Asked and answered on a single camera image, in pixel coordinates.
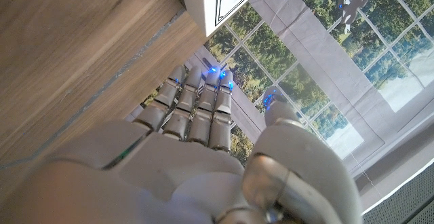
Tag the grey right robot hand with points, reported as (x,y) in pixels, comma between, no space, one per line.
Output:
(190,169)

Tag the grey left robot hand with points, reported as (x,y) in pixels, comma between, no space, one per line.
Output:
(354,0)

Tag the white box with black border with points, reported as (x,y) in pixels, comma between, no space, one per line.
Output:
(210,0)

